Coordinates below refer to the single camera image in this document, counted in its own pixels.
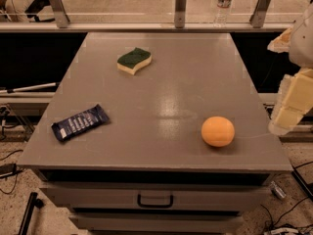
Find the green and yellow sponge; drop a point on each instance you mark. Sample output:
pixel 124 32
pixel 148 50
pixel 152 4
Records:
pixel 134 60

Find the seated person in background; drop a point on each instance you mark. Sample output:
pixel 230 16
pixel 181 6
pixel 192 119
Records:
pixel 19 0

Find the black drawer handle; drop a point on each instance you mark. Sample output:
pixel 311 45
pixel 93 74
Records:
pixel 148 202

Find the orange fruit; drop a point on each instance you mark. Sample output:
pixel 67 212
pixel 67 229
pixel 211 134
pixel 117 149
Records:
pixel 217 131

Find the white power strip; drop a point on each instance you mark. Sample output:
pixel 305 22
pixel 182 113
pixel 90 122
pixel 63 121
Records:
pixel 282 231

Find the clear plastic water bottle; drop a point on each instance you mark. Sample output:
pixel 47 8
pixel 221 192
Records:
pixel 223 8

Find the grey drawer cabinet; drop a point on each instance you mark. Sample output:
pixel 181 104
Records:
pixel 152 145

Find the blue rxbar blueberry wrapper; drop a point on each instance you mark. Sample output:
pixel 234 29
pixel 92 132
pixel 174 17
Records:
pixel 79 123

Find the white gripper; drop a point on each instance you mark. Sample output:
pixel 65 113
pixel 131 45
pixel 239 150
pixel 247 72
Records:
pixel 302 42

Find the white rod with black grip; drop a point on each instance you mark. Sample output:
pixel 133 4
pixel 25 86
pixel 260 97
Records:
pixel 29 88

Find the black bar on floor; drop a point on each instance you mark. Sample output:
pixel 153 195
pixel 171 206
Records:
pixel 32 203

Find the metal railing frame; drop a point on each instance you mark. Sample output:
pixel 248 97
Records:
pixel 89 15

